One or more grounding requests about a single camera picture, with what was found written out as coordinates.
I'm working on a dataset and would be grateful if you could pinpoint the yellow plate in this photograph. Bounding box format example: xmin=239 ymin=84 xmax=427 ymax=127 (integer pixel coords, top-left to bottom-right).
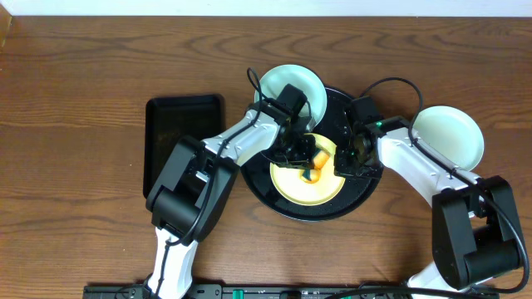
xmin=269 ymin=133 xmax=346 ymax=206

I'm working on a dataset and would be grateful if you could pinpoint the yellow green scrub sponge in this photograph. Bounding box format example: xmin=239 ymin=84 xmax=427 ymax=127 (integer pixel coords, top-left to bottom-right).
xmin=300 ymin=149 xmax=330 ymax=184

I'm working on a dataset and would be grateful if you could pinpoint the pale green plate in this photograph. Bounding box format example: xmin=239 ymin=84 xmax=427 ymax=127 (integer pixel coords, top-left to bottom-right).
xmin=413 ymin=105 xmax=485 ymax=170

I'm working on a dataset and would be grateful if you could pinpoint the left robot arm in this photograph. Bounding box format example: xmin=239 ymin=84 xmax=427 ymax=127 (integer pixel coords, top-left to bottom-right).
xmin=145 ymin=84 xmax=327 ymax=298

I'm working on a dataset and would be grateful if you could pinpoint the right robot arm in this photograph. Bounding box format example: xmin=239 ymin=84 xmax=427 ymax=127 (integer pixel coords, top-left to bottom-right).
xmin=335 ymin=96 xmax=530 ymax=297

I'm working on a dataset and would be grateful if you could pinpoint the black round tray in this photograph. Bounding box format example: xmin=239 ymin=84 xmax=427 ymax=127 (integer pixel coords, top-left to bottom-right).
xmin=241 ymin=86 xmax=382 ymax=222

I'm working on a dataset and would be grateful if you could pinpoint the black rectangular tray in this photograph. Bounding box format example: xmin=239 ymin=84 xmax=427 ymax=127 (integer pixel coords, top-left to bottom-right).
xmin=143 ymin=94 xmax=225 ymax=196

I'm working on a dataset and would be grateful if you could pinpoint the light blue plate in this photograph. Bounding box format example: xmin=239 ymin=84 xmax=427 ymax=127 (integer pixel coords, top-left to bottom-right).
xmin=260 ymin=64 xmax=328 ymax=131

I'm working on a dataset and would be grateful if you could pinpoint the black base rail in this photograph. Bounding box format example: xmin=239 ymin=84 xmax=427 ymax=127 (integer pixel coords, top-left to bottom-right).
xmin=81 ymin=282 xmax=500 ymax=299

